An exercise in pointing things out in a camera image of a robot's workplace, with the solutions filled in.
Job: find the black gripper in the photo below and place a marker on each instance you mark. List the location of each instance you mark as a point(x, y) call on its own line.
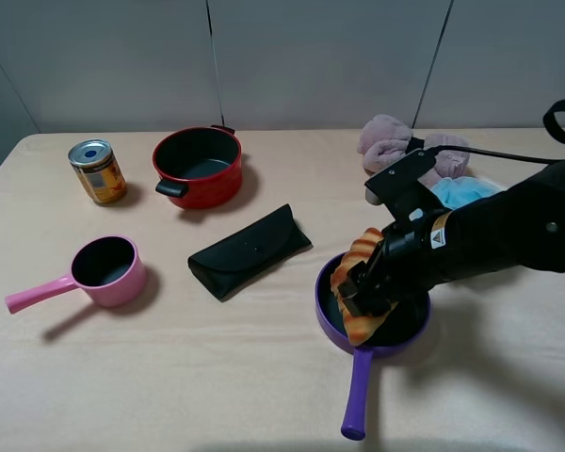
point(398, 268)

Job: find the toy croissant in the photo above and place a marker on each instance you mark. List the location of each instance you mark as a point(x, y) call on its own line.
point(362, 307)

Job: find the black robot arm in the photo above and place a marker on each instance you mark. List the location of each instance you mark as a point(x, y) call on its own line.
point(521, 226)

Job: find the purple frying pan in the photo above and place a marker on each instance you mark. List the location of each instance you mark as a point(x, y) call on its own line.
point(402, 327)

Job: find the blue mesh bath sponge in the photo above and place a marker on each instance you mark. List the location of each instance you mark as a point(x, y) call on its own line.
point(456, 193)

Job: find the black glasses case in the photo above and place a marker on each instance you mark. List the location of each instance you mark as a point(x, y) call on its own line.
point(225, 266)

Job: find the pink saucepan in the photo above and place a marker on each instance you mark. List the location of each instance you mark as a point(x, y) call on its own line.
point(108, 269)

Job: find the yellow tin can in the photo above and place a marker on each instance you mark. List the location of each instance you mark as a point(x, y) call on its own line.
point(97, 169)

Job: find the red pot black handles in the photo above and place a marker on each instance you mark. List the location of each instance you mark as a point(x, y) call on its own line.
point(199, 167)

